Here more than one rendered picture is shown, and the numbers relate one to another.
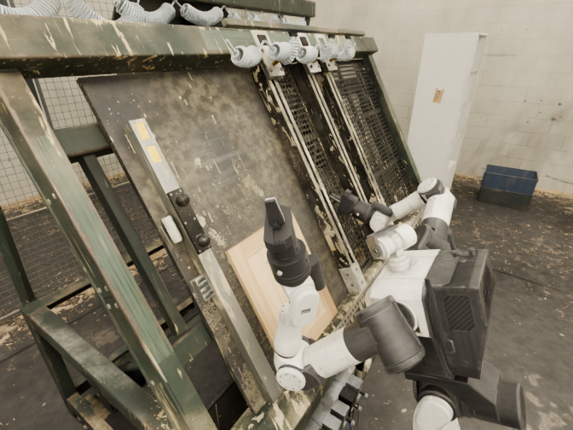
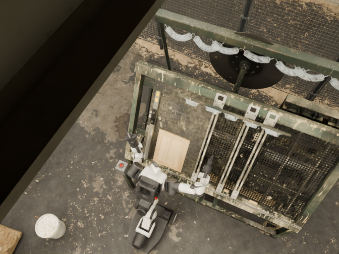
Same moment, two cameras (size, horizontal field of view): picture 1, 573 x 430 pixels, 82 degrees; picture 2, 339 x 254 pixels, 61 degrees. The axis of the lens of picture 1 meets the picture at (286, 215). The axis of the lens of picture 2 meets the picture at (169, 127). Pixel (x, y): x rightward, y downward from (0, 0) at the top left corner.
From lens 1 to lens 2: 2.75 m
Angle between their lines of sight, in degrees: 63
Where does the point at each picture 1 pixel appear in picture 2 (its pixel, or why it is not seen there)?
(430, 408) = not seen: hidden behind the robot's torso
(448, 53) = not seen: outside the picture
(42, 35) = (145, 70)
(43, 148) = (136, 86)
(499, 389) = (142, 206)
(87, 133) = (152, 84)
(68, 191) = (134, 94)
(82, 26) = (154, 71)
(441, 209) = (182, 187)
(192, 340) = (142, 132)
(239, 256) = (161, 132)
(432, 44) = not seen: outside the picture
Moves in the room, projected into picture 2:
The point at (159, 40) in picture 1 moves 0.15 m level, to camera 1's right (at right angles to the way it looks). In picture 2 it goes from (173, 81) to (175, 93)
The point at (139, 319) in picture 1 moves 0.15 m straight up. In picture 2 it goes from (131, 120) to (129, 114)
